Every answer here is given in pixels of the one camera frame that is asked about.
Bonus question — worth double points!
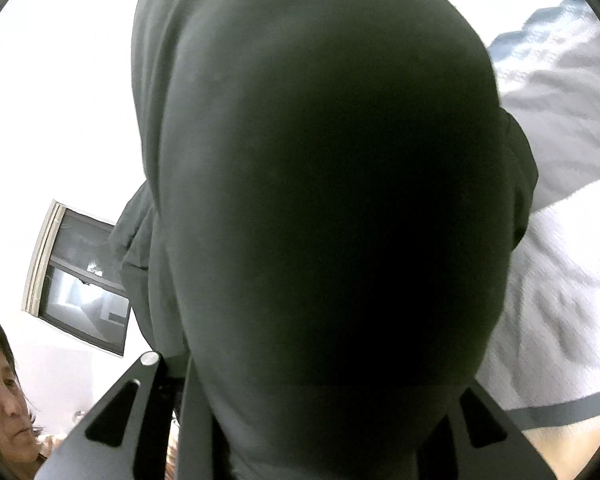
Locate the black puffy jacket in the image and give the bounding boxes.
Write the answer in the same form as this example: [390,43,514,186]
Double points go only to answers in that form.
[116,0,538,479]

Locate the dark window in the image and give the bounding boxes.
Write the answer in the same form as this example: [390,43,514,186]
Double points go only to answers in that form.
[22,200,131,356]

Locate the striped bed duvet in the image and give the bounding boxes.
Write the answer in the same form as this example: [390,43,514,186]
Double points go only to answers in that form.
[449,0,600,479]

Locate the person's head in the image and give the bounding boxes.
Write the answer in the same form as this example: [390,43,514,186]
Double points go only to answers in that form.
[0,324,46,480]

